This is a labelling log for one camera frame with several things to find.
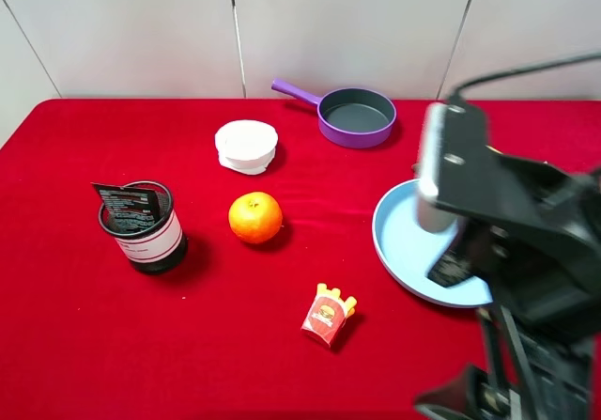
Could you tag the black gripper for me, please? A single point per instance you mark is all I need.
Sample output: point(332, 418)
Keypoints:
point(528, 229)

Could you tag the black cosmetic tube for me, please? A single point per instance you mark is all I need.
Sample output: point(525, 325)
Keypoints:
point(127, 210)

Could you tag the white round lidded container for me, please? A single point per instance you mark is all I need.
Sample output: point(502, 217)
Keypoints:
point(246, 146)

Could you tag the blue oval plate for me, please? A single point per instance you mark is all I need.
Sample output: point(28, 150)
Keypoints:
point(408, 252)

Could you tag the yellow plush banana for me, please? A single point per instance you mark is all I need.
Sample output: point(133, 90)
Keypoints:
point(416, 169)

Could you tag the toy french fries box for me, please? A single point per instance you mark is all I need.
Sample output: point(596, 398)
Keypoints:
point(328, 314)

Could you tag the purple toy frying pan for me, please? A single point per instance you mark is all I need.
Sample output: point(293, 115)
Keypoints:
point(349, 117)

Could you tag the orange fruit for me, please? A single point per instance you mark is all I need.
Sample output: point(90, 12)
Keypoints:
point(255, 217)

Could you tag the black mesh pen cup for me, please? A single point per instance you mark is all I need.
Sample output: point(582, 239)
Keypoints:
point(160, 248)

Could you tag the red velvet tablecloth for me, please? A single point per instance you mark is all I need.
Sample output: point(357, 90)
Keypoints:
point(86, 336)

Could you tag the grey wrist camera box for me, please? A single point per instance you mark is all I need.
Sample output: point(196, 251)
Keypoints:
point(429, 217)

